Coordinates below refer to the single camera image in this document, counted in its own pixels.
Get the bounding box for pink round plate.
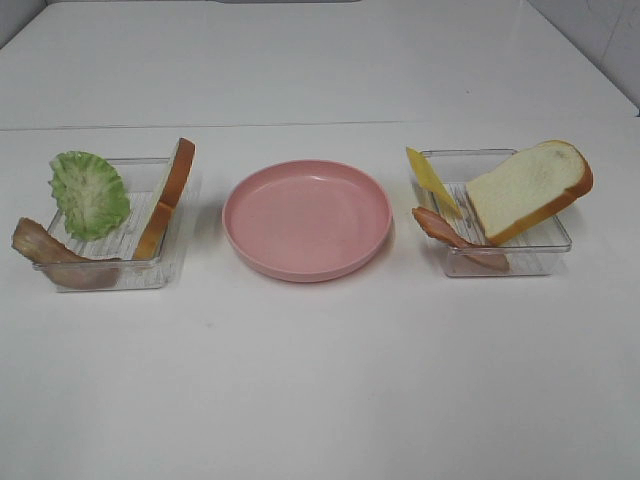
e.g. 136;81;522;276
222;160;393;283

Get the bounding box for bread slice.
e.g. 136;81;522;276
132;138;196;260
466;140;594;245

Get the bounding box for clear plastic container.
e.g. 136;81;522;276
412;148;572;277
33;157;201;292

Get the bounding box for yellow cheese slice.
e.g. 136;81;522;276
405;147;462;218

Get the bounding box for green lettuce leaf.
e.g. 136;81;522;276
49;151;131;242

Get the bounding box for bacon strip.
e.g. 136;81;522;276
412;207;510;272
12;217;121;290

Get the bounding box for left clear plastic container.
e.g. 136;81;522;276
33;157;201;292

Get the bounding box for right clear plastic container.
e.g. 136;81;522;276
412;148;572;277

